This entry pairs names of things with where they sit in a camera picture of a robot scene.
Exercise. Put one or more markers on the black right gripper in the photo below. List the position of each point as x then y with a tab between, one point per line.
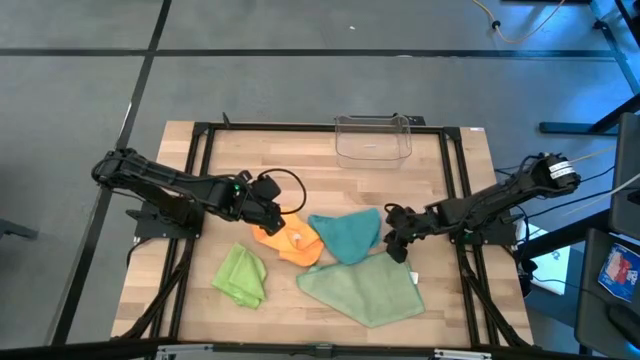
405	227

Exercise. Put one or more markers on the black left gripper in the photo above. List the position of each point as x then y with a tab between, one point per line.
265	207

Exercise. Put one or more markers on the orange microfiber towel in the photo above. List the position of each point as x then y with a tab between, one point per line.
290	245

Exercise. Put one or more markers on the teal microfiber towel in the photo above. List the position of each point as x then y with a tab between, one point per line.
345	235

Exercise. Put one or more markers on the pale green microfiber towel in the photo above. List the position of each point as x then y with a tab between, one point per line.
365	295

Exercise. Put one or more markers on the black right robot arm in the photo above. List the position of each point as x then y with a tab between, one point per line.
480	205

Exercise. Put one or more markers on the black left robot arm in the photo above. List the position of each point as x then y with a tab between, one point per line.
165	180

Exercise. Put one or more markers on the lime green microfiber towel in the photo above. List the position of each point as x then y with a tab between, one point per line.
240	277

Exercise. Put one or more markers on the clear plastic bin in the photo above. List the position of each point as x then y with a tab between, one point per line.
372	145

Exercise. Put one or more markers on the white paper sheet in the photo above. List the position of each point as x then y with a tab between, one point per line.
552	265

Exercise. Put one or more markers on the black metal desk leg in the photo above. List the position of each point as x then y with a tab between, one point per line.
565	128

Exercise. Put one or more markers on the blue red sticker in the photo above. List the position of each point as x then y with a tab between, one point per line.
620	272

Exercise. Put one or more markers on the dark grey cabinet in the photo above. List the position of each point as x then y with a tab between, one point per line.
627	165

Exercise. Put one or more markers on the black computer mouse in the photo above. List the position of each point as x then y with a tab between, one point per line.
625	322

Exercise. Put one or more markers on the black furniture foot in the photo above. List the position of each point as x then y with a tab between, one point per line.
15	230

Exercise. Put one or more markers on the black aluminium table frame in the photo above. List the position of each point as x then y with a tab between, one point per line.
300	126

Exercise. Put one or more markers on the black frame clip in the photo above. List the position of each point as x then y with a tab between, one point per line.
226	120

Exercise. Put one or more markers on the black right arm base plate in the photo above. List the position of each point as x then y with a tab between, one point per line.
502	237

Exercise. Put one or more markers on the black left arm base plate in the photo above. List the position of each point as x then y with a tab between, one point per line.
165	232

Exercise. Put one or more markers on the silver metal bracket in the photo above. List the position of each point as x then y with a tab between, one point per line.
185	350
462	355

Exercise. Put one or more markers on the black camera rig beam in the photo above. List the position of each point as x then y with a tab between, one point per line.
75	350

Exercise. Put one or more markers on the black metal desk frame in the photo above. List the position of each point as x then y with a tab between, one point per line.
620	60

